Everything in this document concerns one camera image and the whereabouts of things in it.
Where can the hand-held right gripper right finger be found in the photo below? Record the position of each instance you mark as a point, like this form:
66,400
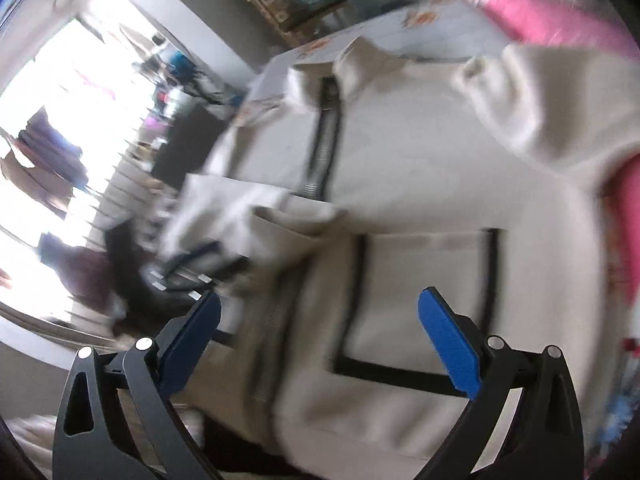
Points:
447,345

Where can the pile of colourful clothes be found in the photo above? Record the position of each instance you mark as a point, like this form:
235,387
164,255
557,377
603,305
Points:
180,65

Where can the beige zip jacket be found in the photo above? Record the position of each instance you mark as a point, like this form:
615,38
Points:
415,170

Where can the pink printed blanket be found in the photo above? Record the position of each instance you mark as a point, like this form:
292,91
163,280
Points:
530,10

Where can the maroon cloth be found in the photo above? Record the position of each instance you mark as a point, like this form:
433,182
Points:
75,270

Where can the wooden chair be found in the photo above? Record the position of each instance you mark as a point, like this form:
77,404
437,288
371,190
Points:
320,12

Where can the grey floral bed sheet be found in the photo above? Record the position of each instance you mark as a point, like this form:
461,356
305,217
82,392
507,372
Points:
450,30

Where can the wooden stand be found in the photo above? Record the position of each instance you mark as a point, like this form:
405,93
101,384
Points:
275,7

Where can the black cabinet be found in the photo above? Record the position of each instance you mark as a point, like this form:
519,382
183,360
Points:
185,145

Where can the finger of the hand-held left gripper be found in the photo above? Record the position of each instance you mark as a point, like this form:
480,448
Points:
225,270
195,255

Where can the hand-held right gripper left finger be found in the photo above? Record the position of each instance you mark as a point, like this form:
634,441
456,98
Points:
192,340

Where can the dark maroon hanging garment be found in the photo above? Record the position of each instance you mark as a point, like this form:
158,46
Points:
40,170

